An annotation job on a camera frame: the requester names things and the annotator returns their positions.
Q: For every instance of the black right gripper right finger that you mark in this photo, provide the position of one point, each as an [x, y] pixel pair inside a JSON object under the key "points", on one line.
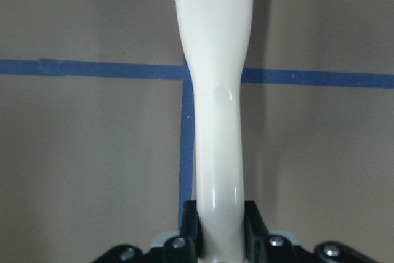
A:
{"points": [[261, 245]]}

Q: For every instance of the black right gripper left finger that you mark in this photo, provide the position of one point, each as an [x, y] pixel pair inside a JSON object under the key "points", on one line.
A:
{"points": [[187, 245]]}

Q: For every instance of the beige hand brush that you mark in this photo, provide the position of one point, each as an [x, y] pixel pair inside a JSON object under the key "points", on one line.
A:
{"points": [[215, 38]]}

